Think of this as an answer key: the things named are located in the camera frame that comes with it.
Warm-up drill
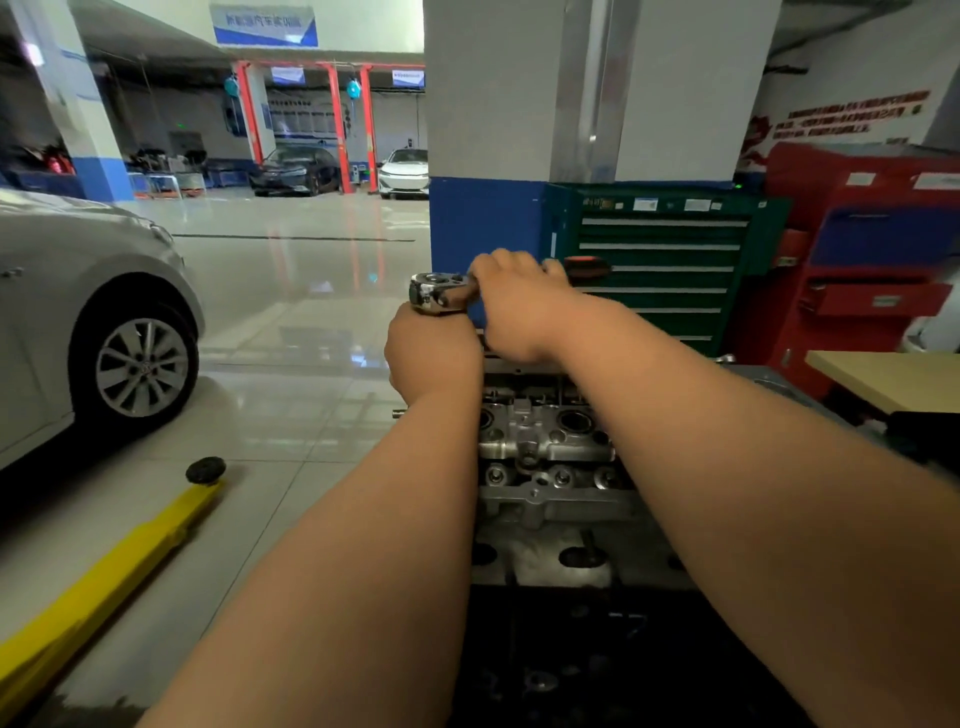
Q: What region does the person's left hand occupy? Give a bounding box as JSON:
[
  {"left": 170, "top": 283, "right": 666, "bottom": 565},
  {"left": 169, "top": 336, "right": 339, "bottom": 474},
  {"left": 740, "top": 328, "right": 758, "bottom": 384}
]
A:
[{"left": 384, "top": 300, "right": 486, "bottom": 407}]

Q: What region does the silver car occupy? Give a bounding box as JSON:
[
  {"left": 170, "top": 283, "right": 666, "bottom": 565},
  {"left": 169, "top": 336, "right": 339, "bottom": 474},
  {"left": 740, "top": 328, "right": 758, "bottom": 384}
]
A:
[{"left": 0, "top": 187, "right": 207, "bottom": 471}]

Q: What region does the green tool cabinet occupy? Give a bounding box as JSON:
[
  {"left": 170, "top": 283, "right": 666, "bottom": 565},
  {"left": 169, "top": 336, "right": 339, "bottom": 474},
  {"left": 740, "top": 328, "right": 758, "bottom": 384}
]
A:
[{"left": 543, "top": 183, "right": 790, "bottom": 358}]

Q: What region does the blue wall sign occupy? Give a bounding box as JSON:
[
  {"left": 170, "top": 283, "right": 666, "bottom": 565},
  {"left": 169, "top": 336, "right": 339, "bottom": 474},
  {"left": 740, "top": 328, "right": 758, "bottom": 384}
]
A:
[{"left": 209, "top": 3, "right": 320, "bottom": 49}]

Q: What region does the person's left forearm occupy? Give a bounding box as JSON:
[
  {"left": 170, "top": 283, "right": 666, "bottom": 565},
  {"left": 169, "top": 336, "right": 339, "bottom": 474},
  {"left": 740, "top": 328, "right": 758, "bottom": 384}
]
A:
[{"left": 138, "top": 388, "right": 485, "bottom": 728}]

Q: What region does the metal engine cylinder head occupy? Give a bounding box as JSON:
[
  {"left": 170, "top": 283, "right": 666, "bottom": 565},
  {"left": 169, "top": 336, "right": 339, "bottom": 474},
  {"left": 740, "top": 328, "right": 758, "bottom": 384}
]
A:
[{"left": 474, "top": 358, "right": 655, "bottom": 528}]

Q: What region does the red tool cabinet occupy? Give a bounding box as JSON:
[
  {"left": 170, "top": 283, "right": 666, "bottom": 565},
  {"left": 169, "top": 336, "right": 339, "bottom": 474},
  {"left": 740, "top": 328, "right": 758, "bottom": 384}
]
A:
[{"left": 729, "top": 141, "right": 960, "bottom": 400}]

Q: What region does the white car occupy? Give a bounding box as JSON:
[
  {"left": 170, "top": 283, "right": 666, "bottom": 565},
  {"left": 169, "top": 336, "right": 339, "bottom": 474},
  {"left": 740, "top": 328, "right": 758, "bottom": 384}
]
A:
[{"left": 376, "top": 147, "right": 431, "bottom": 201}]

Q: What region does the red lift post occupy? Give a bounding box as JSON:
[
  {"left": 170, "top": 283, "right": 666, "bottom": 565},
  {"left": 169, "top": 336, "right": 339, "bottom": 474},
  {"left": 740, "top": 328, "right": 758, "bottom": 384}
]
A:
[
  {"left": 321, "top": 63, "right": 354, "bottom": 195},
  {"left": 357, "top": 65, "right": 381, "bottom": 195},
  {"left": 231, "top": 60, "right": 265, "bottom": 167}
]

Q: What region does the black car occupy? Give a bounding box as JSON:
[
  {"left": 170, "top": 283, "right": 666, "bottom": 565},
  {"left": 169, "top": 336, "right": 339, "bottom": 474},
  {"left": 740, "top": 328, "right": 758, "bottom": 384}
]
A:
[{"left": 248, "top": 144, "right": 343, "bottom": 198}]

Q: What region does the wooden table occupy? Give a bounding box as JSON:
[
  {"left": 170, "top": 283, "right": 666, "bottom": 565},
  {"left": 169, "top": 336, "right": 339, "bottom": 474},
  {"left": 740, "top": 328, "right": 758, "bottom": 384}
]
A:
[{"left": 805, "top": 349, "right": 960, "bottom": 416}]

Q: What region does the shiny metal duct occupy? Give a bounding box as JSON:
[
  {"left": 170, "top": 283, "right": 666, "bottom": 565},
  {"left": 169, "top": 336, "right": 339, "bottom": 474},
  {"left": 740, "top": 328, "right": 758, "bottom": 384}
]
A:
[{"left": 549, "top": 0, "right": 648, "bottom": 186}]

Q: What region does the grey metal engine block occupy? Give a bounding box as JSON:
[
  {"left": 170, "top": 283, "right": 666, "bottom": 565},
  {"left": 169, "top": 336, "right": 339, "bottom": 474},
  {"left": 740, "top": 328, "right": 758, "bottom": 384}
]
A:
[{"left": 469, "top": 517, "right": 699, "bottom": 594}]

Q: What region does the red wall banner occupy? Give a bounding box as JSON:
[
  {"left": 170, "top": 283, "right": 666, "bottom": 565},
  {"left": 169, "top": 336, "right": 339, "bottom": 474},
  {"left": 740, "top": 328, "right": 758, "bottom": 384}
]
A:
[{"left": 738, "top": 90, "right": 933, "bottom": 165}]

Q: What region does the black engine stand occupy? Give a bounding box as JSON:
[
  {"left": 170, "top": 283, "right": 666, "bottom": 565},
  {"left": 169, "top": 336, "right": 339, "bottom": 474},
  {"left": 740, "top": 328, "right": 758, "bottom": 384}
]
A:
[{"left": 448, "top": 585, "right": 815, "bottom": 728}]

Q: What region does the chrome ratchet wrench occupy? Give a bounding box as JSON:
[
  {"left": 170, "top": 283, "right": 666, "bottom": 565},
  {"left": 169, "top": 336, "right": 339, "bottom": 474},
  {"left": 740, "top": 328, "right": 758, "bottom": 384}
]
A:
[{"left": 408, "top": 255, "right": 613, "bottom": 317}]

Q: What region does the person's right hand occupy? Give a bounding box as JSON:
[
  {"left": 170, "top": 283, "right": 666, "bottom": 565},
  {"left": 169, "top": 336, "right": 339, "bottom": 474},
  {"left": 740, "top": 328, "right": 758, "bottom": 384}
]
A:
[{"left": 468, "top": 249, "right": 595, "bottom": 366}]

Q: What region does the person's right forearm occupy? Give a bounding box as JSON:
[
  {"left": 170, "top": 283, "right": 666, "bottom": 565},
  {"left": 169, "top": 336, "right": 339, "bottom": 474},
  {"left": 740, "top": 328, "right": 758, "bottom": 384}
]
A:
[{"left": 553, "top": 291, "right": 960, "bottom": 728}]

